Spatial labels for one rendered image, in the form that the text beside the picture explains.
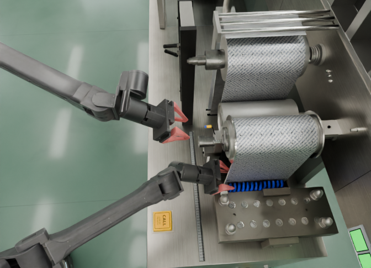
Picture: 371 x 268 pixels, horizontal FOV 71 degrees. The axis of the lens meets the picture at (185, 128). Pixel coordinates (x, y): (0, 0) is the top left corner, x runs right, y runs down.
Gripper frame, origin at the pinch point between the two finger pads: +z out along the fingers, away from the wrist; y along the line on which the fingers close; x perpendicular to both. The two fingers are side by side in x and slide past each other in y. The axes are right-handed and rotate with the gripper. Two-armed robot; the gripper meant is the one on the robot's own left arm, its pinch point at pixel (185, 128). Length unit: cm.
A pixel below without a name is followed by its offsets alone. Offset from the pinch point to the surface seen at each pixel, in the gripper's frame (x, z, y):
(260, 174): -0.4, 33.8, 7.5
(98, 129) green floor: -144, 30, -84
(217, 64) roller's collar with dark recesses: 10.5, 6.5, -20.7
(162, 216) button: -36.1, 17.0, 15.0
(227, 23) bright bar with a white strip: 20.6, 1.6, -25.9
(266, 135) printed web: 14.5, 17.6, 4.0
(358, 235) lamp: 20, 42, 30
